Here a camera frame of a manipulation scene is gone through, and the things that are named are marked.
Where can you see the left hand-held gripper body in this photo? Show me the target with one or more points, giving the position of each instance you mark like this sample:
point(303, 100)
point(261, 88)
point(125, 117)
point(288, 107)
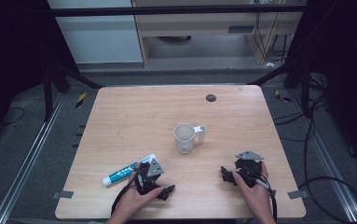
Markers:
point(149, 179)

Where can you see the black curtain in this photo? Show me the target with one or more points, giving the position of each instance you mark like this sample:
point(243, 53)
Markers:
point(344, 62)
point(8, 62)

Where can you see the grey metal table bracket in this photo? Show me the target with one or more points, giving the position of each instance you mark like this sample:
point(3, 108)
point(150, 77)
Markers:
point(63, 194)
point(297, 194)

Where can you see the white cabinet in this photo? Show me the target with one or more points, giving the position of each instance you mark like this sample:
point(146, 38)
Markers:
point(98, 37)

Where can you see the light wooden desk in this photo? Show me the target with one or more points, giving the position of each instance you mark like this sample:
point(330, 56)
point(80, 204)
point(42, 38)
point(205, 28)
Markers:
point(198, 26)

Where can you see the black metal stand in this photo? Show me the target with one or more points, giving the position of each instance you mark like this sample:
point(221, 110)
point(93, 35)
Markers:
point(305, 90)
point(47, 93)

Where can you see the person's left hand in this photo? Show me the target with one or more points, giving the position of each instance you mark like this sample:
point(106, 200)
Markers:
point(132, 202)

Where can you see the small white floor object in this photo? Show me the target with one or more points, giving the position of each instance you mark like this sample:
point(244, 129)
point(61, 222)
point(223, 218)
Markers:
point(269, 64)

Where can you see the grey table grommet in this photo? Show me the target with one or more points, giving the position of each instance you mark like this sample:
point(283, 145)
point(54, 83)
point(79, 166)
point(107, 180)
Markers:
point(211, 98)

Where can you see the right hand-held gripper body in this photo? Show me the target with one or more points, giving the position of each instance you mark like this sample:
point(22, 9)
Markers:
point(248, 169)

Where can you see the white and teal toothpaste tube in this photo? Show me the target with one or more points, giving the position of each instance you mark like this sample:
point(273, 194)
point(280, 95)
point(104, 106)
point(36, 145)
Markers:
point(120, 174)

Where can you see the aluminium floor rail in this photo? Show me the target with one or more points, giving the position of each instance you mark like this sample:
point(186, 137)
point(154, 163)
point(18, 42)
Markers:
point(27, 161)
point(325, 161)

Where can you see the black horizontal frame bar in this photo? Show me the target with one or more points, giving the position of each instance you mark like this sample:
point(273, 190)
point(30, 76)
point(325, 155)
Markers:
point(167, 10)

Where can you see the person's right hand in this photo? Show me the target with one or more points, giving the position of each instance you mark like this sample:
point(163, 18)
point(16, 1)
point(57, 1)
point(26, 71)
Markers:
point(255, 197)

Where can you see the yellow and black tape strip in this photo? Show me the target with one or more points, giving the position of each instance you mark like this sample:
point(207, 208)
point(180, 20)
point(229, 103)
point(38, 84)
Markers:
point(80, 100)
point(282, 97)

